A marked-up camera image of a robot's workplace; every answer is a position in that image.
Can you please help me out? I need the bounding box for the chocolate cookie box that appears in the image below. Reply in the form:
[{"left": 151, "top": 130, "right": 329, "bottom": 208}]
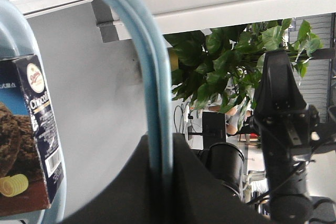
[{"left": 1, "top": 55, "right": 64, "bottom": 216}]

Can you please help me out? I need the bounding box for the light blue plastic basket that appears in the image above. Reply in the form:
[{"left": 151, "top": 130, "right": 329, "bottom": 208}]
[{"left": 0, "top": 0, "right": 174, "bottom": 224}]

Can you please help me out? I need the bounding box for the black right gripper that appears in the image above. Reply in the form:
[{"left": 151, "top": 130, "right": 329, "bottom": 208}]
[{"left": 253, "top": 50, "right": 316, "bottom": 198}]

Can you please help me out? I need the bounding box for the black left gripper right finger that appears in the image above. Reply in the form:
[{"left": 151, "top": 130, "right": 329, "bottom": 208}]
[{"left": 172, "top": 133, "right": 270, "bottom": 224}]

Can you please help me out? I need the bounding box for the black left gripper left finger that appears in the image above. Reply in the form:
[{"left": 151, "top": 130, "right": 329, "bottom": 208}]
[{"left": 62, "top": 135, "right": 158, "bottom": 223}]

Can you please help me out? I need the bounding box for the green potted plant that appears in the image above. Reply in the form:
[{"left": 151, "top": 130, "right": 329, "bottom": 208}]
[{"left": 164, "top": 18, "right": 323, "bottom": 134}]

